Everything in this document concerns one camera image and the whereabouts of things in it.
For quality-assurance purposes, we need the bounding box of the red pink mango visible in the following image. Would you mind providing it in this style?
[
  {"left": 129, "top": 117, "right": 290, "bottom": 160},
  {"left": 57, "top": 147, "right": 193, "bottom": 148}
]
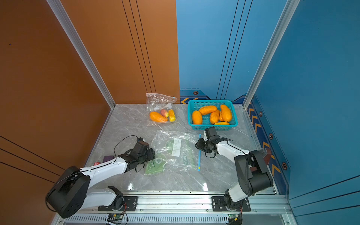
[{"left": 160, "top": 109, "right": 169, "bottom": 118}]

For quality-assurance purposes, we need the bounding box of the clear zip-top bag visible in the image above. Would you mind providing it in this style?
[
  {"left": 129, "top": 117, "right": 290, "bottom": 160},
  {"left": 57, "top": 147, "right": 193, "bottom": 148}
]
[{"left": 146, "top": 93, "right": 177, "bottom": 126}]

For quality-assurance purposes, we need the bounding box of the blue zipper clear bag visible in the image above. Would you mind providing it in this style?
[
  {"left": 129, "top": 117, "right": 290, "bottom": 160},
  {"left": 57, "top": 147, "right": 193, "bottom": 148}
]
[{"left": 180, "top": 133, "right": 202, "bottom": 171}]

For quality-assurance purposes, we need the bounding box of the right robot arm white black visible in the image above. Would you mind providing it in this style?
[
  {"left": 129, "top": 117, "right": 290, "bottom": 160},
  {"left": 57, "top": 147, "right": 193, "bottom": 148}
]
[{"left": 195, "top": 127, "right": 274, "bottom": 211}]

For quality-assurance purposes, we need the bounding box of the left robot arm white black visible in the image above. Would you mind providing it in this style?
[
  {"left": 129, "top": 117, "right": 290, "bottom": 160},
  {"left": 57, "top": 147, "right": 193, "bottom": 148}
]
[{"left": 45, "top": 137, "right": 155, "bottom": 218}]

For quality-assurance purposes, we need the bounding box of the green printed zip bag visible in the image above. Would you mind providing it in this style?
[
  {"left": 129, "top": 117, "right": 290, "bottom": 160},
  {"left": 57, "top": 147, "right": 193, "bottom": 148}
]
[{"left": 145, "top": 153, "right": 167, "bottom": 175}]

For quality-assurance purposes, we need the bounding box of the small yellow mango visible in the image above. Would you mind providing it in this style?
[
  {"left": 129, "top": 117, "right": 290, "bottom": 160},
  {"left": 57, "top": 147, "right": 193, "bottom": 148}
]
[{"left": 215, "top": 121, "right": 230, "bottom": 126}]

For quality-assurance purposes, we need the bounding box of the clear labelled zip bag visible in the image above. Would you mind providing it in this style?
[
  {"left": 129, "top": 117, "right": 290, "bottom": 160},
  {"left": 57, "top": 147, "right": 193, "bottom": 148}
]
[{"left": 151, "top": 130, "right": 199, "bottom": 171}]

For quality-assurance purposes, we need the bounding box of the orange mango small wrinkled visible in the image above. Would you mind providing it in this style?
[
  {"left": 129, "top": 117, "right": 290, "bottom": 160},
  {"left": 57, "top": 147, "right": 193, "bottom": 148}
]
[{"left": 210, "top": 110, "right": 220, "bottom": 124}]

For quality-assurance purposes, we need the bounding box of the orange mango top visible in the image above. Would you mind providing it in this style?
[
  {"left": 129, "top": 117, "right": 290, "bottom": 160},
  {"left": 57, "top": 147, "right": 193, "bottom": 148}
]
[{"left": 199, "top": 106, "right": 218, "bottom": 115}]

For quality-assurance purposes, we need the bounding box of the purple small object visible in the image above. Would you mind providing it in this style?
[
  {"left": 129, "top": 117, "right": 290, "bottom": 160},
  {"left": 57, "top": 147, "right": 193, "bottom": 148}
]
[{"left": 103, "top": 156, "right": 115, "bottom": 163}]

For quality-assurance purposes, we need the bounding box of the teal plastic basket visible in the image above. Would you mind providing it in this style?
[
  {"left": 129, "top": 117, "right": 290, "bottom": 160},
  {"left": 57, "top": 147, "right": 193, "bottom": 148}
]
[{"left": 187, "top": 100, "right": 238, "bottom": 130}]

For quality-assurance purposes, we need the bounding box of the brown wedge stand clear plate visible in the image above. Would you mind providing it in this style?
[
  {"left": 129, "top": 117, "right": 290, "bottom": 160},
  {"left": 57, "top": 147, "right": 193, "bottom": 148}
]
[{"left": 260, "top": 148, "right": 272, "bottom": 165}]

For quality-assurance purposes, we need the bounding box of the green circuit board left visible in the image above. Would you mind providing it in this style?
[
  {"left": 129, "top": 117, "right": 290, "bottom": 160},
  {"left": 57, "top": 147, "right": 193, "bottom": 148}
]
[{"left": 106, "top": 214, "right": 124, "bottom": 225}]

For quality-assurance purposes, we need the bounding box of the right circuit board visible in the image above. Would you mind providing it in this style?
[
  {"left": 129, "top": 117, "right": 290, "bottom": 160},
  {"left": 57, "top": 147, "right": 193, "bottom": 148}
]
[{"left": 227, "top": 214, "right": 243, "bottom": 225}]

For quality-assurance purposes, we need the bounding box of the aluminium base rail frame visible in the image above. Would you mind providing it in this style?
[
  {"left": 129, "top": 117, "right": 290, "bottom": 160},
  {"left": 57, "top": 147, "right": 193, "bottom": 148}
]
[{"left": 52, "top": 189, "right": 297, "bottom": 225}]

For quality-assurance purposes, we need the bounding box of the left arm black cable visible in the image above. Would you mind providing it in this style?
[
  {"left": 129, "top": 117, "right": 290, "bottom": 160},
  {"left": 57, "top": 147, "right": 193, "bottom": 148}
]
[{"left": 44, "top": 134, "right": 141, "bottom": 212}]

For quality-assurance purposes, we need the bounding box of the aluminium corner post right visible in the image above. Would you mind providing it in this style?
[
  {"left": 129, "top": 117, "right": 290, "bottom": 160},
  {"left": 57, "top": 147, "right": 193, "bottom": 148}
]
[{"left": 242, "top": 0, "right": 300, "bottom": 110}]

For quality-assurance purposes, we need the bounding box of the aluminium corner post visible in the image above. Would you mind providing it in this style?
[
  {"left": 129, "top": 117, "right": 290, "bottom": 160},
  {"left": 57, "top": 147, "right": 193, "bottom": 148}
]
[
  {"left": 47, "top": 0, "right": 116, "bottom": 110},
  {"left": 242, "top": 0, "right": 300, "bottom": 110}
]

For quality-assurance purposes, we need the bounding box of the aluminium corner post left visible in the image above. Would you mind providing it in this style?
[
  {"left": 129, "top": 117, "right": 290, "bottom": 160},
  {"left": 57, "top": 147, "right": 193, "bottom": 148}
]
[{"left": 47, "top": 0, "right": 116, "bottom": 110}]

